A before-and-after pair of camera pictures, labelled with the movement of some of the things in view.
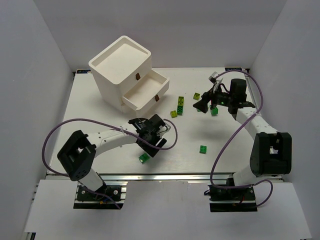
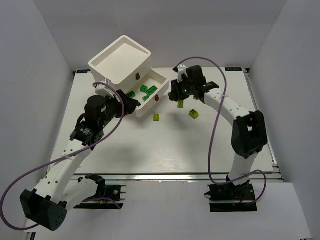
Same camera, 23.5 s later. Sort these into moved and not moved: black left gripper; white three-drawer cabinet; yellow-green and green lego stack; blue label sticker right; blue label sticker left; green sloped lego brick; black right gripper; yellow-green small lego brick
Moved: black right gripper; green sloped lego brick; black left gripper; yellow-green small lego brick; yellow-green and green lego stack
Not moved: blue label sticker left; blue label sticker right; white three-drawer cabinet
